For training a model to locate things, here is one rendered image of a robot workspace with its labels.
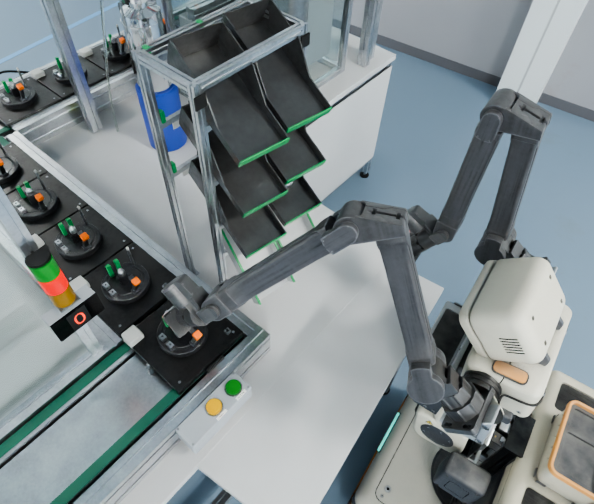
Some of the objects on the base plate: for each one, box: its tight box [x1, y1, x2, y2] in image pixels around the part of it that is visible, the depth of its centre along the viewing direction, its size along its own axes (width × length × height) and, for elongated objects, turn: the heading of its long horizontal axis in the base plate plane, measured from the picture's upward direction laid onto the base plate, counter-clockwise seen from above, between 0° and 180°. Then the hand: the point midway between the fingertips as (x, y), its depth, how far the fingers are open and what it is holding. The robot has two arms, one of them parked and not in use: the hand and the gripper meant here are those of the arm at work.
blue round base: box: [135, 83, 187, 152], centre depth 194 cm, size 16×16×27 cm
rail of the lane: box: [73, 325, 271, 504], centre depth 122 cm, size 6×89×11 cm, turn 138°
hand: (176, 315), depth 128 cm, fingers closed on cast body, 4 cm apart
